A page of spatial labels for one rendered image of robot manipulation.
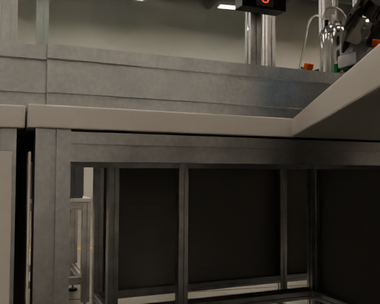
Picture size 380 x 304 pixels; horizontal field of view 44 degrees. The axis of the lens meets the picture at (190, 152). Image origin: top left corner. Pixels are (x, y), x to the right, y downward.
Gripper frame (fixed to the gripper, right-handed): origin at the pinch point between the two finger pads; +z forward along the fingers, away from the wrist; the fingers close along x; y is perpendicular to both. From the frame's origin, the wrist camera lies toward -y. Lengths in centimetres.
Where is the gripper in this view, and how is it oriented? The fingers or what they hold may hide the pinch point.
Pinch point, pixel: (352, 47)
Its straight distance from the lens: 123.1
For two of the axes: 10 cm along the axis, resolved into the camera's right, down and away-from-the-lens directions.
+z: -2.6, 7.7, 5.9
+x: 9.2, 0.1, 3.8
